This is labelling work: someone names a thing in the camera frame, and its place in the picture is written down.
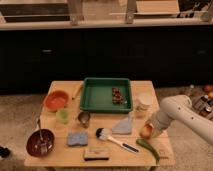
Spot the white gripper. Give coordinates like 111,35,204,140
145,118,165,138

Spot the orange red apple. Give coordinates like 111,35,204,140
139,124,153,139

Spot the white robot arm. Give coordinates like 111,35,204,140
147,95,213,145

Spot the green plastic tray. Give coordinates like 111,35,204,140
80,77,133,114

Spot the white paper cup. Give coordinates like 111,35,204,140
138,93,153,110

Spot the grey folded cloth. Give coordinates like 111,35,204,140
112,117,132,134

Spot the dark grapes bunch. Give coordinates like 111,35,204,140
112,87,124,104

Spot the white dish brush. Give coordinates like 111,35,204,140
95,128,139,153

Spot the wooden block brush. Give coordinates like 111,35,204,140
84,148,109,161

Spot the small metal cup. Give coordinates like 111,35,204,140
78,111,90,128

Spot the wooden table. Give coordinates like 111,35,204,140
24,81,175,168

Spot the blue sponge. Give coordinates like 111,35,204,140
67,132,88,146

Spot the yellow banana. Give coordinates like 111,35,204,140
72,83,83,100

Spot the light green cup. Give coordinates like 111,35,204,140
56,108,69,124

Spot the orange plastic bowl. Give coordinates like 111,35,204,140
43,90,69,112

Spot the metal fork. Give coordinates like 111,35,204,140
36,118,47,155

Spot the dark red bowl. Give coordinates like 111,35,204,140
26,129,55,157

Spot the black object on floor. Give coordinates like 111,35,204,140
0,146,11,158

